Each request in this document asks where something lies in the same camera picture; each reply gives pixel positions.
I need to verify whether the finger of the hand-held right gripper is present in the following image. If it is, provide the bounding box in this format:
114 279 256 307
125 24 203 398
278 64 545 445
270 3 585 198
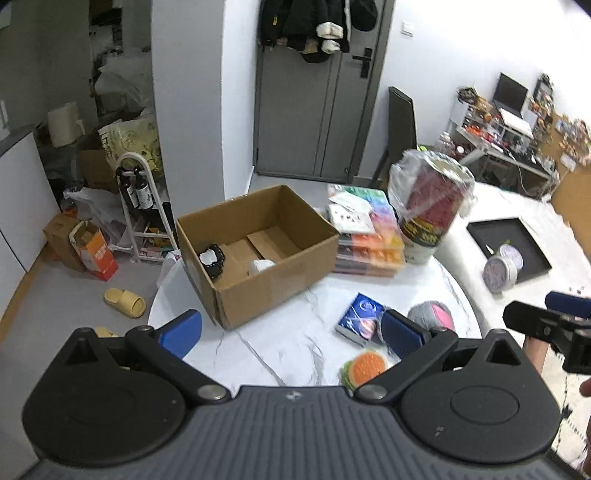
502 300 579 343
545 291 591 320

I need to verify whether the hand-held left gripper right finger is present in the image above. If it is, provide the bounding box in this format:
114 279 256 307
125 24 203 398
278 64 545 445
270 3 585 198
353 309 528 401

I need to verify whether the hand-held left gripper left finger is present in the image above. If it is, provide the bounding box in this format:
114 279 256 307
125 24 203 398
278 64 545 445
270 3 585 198
61 310 232 406

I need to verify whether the grey plush toy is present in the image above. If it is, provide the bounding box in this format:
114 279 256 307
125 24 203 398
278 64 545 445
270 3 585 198
407 300 458 344

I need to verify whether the blue tissue packet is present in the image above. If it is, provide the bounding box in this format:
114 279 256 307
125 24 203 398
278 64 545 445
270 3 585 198
334 292 393 347

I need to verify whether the burger squishy toy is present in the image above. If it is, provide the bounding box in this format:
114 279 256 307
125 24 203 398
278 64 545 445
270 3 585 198
340 349 387 389

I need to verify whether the person's right hand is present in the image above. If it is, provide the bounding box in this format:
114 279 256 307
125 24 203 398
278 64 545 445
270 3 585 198
524 335 591 400

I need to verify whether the white fluffy cloth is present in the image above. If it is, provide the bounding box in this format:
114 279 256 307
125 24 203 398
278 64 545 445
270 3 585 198
455 181 591 301

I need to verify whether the black tray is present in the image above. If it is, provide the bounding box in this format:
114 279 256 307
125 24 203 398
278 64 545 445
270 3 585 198
467 217 553 284

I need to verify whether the stack of colourful bead organizers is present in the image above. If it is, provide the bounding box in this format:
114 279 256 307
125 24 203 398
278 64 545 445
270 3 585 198
327 183 407 278

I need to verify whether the white metal rack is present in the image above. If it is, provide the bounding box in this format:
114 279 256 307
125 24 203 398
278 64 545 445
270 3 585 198
115 154 179 264

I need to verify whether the orange carton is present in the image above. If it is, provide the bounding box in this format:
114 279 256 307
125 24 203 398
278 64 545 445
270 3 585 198
69 220 119 282

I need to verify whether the cork board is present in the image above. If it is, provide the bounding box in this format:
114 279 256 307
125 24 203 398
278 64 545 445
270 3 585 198
549 111 591 227

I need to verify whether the white card packet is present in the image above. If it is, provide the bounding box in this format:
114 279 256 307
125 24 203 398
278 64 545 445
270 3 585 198
327 194 374 234

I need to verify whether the red bucket with plastic bag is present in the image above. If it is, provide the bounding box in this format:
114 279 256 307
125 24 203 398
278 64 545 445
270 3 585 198
387 149 476 267

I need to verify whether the dark bottle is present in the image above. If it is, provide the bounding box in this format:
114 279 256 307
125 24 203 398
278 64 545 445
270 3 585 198
134 168 155 209
116 167 139 208

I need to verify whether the white plastic bag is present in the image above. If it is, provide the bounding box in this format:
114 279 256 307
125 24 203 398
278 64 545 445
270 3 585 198
64 186 132 250

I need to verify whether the small brown cardboard box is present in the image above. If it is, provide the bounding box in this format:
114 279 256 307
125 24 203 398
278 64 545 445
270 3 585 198
43 211 88 272

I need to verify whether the cluttered white desk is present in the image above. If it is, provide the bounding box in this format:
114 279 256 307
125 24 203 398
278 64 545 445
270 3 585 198
445 122 560 197

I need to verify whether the row of small figurines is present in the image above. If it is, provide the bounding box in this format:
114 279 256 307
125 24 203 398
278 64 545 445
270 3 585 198
529 74 591 169

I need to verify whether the yellow printed bag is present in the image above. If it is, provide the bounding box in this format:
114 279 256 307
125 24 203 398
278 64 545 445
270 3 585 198
97 116 163 174

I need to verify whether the dark chair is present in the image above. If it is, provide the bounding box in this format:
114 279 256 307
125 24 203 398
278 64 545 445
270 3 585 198
369 86 419 191

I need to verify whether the white cabinet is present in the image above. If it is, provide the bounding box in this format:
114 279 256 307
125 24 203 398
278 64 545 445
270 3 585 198
0 124 62 319

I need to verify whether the black laptop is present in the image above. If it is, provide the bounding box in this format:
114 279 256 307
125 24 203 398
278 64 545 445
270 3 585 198
492 72 533 134

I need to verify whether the paper towel roll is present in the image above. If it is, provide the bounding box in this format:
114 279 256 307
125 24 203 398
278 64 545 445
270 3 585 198
48 102 85 148

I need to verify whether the grey door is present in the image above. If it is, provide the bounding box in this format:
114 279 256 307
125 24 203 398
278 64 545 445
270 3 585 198
252 0 396 184

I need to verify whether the black hanging jacket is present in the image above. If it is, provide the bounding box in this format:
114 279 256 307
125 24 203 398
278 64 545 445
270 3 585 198
257 0 380 64

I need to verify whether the black door handle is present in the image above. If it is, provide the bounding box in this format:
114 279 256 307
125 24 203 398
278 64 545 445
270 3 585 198
352 47 373 78

